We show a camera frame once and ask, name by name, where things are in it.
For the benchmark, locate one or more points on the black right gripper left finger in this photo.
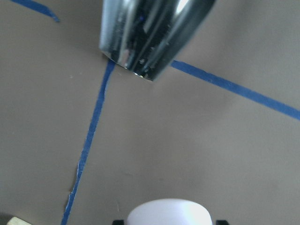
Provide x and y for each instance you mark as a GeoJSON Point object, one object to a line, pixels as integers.
{"type": "Point", "coordinates": [118, 222]}

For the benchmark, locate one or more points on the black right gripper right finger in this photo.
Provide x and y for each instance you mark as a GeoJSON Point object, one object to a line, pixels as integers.
{"type": "Point", "coordinates": [221, 222]}

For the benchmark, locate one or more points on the pink cup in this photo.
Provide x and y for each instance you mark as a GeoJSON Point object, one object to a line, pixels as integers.
{"type": "Point", "coordinates": [169, 212]}

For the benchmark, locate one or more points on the wooden cutting board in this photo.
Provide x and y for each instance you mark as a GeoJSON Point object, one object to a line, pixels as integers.
{"type": "Point", "coordinates": [17, 221]}

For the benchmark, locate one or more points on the steel scoop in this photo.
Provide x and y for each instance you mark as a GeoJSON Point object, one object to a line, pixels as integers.
{"type": "Point", "coordinates": [144, 36]}

